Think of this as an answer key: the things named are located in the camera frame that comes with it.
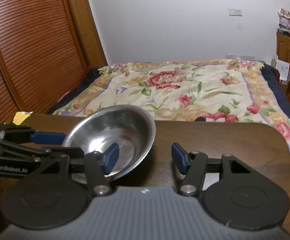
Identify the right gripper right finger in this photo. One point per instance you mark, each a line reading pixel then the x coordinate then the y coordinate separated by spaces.
pixel 195 165

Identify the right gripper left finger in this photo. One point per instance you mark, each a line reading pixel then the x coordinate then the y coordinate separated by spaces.
pixel 54 177

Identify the yellow paper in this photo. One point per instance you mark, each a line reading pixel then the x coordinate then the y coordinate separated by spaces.
pixel 19 117

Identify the wall light switch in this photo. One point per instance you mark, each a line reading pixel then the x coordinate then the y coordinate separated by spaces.
pixel 234 12

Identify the small steel bowl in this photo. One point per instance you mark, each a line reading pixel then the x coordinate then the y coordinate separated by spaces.
pixel 131 127

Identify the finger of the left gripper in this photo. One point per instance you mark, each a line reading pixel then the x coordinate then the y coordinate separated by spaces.
pixel 47 137
pixel 67 153

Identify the louvered wooden wardrobe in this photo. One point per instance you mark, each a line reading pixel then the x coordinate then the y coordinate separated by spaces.
pixel 46 49

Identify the floral bed quilt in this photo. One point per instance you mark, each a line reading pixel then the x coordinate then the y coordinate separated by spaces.
pixel 217 90

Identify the white paper bag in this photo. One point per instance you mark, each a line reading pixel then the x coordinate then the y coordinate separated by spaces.
pixel 283 68

